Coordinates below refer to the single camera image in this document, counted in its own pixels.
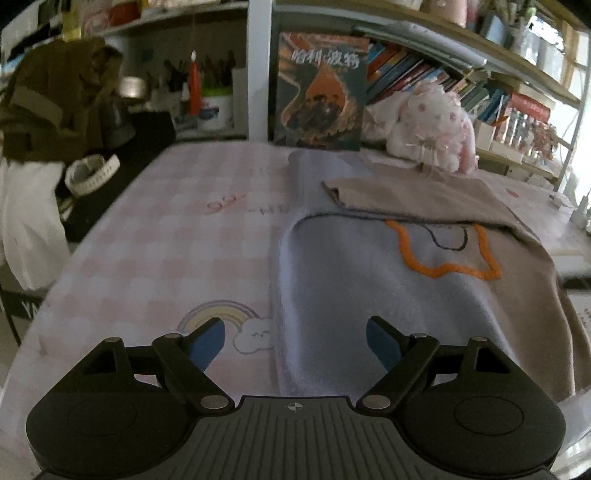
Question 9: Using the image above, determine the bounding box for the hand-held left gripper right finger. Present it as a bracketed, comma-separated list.
[356, 316, 525, 412]

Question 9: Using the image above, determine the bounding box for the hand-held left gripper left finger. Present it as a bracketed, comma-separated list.
[69, 318, 232, 415]

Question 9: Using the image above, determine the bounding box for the lavender and beige sweater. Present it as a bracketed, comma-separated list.
[270, 150, 587, 402]

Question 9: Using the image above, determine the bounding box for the cartoon girl desk mat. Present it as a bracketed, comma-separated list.
[9, 141, 591, 416]

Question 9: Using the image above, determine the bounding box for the row of decorative tubes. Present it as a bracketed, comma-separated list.
[501, 108, 561, 160]

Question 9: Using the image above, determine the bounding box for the red box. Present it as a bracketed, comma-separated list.
[510, 92, 555, 121]

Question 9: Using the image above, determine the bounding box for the white ribbed band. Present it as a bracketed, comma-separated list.
[65, 154, 122, 197]

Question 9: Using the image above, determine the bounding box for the white cloth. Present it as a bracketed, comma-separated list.
[0, 161, 71, 291]

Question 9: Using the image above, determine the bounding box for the pink white plush rabbit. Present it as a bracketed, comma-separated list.
[365, 83, 481, 175]

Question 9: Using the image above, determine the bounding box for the white cup green lid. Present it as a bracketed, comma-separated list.
[198, 88, 234, 133]

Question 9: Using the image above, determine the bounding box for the dark metal pot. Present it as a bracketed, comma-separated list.
[99, 99, 137, 147]

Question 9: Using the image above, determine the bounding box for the red tassel ornament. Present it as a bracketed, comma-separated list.
[187, 51, 204, 117]

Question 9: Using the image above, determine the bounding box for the large dragon cover book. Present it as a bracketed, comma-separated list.
[274, 31, 370, 152]

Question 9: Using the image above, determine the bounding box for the metal bowl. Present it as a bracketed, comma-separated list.
[117, 76, 148, 100]

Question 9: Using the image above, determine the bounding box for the row of upright books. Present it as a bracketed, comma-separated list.
[365, 39, 509, 125]

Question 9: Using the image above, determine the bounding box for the white shelf unit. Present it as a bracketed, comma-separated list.
[249, 0, 583, 195]

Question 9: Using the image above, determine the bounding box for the brown jacket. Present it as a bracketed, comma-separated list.
[0, 37, 125, 163]

